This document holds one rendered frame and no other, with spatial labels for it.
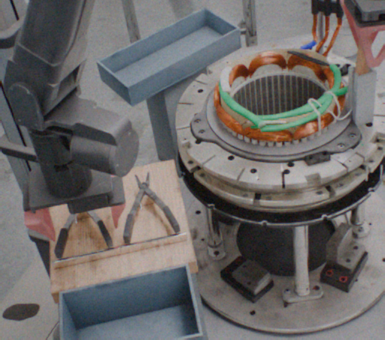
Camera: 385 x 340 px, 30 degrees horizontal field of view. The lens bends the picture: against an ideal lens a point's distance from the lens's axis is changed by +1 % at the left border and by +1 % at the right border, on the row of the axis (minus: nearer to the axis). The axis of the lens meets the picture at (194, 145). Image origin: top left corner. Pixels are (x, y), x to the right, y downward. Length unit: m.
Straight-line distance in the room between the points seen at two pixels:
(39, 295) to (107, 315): 1.02
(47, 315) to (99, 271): 1.02
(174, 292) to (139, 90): 0.41
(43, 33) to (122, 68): 0.61
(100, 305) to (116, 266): 0.06
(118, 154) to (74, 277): 0.23
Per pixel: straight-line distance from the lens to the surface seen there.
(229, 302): 1.21
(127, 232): 0.94
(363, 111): 1.04
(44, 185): 0.91
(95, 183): 0.90
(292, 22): 3.28
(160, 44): 1.37
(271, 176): 0.98
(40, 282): 2.03
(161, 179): 1.04
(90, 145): 0.80
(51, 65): 0.75
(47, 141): 0.83
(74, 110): 0.81
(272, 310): 1.20
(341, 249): 1.21
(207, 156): 1.02
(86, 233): 1.00
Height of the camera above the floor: 1.79
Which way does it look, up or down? 42 degrees down
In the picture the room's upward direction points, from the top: 9 degrees counter-clockwise
